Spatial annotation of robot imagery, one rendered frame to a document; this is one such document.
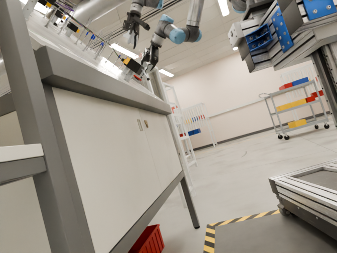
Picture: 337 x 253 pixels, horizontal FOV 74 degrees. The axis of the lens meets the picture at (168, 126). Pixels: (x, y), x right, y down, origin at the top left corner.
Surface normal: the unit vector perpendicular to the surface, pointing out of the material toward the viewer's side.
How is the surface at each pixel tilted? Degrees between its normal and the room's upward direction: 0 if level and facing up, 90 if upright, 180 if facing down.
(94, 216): 90
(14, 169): 90
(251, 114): 90
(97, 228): 90
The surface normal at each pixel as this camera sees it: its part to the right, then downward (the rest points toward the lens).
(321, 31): -0.04, -0.07
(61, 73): 0.93, -0.30
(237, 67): -0.37, 0.04
